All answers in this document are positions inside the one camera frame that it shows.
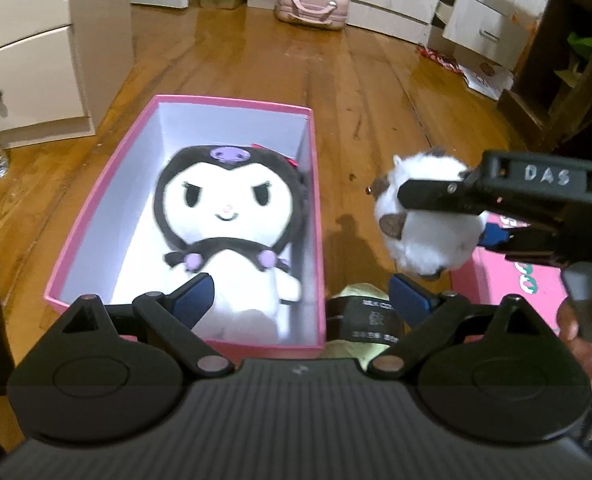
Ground pink box lid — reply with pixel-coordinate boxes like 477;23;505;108
451;242;567;334

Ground white brown plush ball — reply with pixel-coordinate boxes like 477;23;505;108
366;148;489;281

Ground person's right hand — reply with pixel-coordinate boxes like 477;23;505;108
557;301;592;381

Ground yellow plush with black band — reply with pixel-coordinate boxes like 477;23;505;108
320;283;405;368

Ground pink open box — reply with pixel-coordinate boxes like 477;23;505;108
44;94;325;361

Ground dark wooden furniture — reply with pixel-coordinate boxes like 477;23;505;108
497;0;592;161

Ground black white Kuromi plush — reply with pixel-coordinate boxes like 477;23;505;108
153;145;307;344

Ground papers on floor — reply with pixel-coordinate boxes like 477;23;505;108
416;44;515;101

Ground white drawer unit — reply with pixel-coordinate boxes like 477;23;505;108
348;0;547;70

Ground pink small suitcase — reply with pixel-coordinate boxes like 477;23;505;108
274;0;350;30

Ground beige drawer cabinet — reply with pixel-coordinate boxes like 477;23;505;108
0;0;134;148

